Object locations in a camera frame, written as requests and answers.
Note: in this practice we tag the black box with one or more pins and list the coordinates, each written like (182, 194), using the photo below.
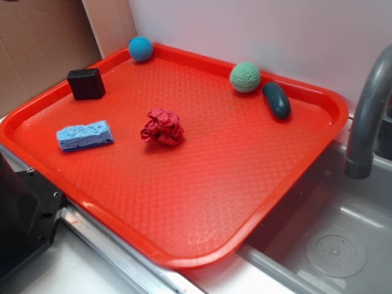
(86, 84)

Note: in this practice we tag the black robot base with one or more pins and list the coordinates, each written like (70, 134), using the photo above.
(30, 208)

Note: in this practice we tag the red plastic tray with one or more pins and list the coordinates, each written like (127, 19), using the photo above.
(187, 205)

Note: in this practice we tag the crumpled red cloth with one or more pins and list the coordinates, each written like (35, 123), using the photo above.
(163, 127)

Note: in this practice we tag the green textured ball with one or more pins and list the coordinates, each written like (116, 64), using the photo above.
(245, 77)

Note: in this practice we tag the dark teal oblong object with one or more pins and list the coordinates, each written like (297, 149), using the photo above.
(277, 100)

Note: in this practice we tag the blue crochet ball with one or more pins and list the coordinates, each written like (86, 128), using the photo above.
(140, 49)

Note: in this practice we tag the blue sponge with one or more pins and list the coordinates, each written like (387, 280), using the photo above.
(75, 138)

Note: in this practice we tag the grey faucet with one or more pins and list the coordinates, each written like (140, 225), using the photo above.
(370, 132)

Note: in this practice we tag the grey sink basin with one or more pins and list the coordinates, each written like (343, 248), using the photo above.
(329, 233)

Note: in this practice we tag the brown cardboard panel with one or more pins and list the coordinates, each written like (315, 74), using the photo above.
(42, 40)

